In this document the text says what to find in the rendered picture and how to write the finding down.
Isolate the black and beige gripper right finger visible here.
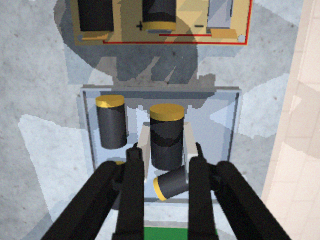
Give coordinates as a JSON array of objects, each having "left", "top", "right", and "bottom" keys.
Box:
[{"left": 183, "top": 122, "right": 292, "bottom": 240}]

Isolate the black battery with gold top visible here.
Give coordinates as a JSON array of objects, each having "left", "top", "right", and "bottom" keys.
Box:
[
  {"left": 95, "top": 94, "right": 127, "bottom": 150},
  {"left": 77, "top": 0, "right": 114, "bottom": 32},
  {"left": 150, "top": 103, "right": 184, "bottom": 171},
  {"left": 142, "top": 0, "right": 176, "bottom": 31},
  {"left": 153, "top": 165, "right": 189, "bottom": 201},
  {"left": 111, "top": 161, "right": 125, "bottom": 210}
]

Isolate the green open-top box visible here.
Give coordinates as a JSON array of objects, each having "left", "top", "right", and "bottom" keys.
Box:
[{"left": 144, "top": 225, "right": 187, "bottom": 240}]

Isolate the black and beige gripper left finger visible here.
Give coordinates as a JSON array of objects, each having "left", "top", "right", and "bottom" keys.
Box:
[{"left": 40, "top": 122, "right": 151, "bottom": 240}]

